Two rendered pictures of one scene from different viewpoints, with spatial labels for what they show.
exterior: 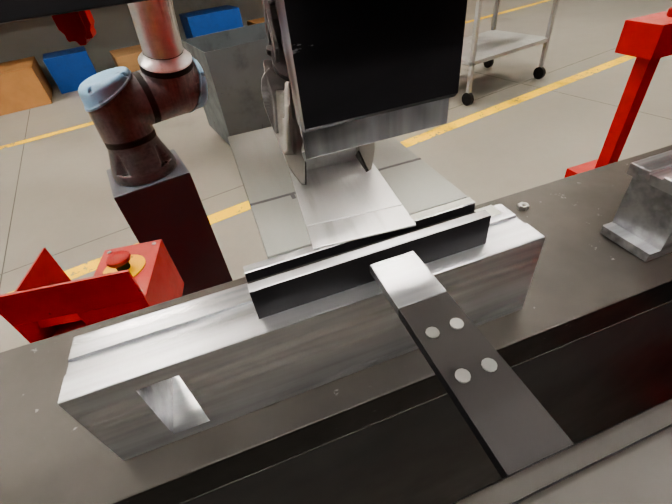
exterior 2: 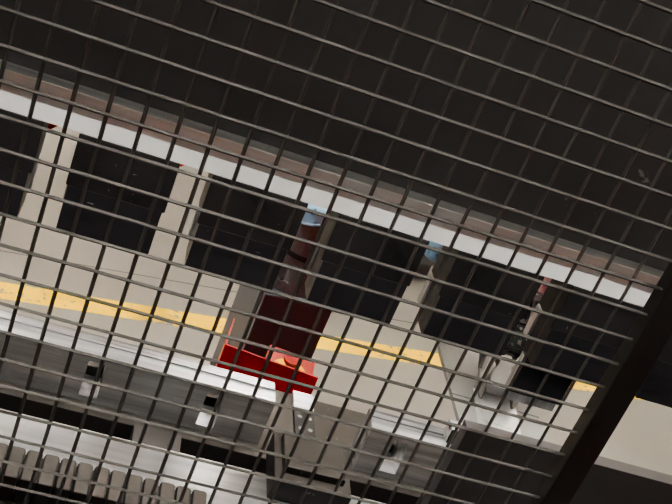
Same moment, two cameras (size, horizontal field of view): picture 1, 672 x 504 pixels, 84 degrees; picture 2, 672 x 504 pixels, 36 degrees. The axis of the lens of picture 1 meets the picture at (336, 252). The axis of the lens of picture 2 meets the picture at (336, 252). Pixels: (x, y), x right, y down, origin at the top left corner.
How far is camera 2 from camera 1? 1.63 m
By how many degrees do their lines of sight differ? 15
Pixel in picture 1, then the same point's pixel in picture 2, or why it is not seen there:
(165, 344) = (408, 430)
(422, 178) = (534, 427)
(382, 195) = (513, 423)
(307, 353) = not seen: hidden behind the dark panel
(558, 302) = not seen: outside the picture
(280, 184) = (467, 390)
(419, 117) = (543, 404)
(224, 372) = (421, 454)
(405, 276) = not seen: hidden behind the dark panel
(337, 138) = (514, 396)
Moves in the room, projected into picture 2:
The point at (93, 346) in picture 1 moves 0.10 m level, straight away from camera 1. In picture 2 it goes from (379, 415) to (348, 380)
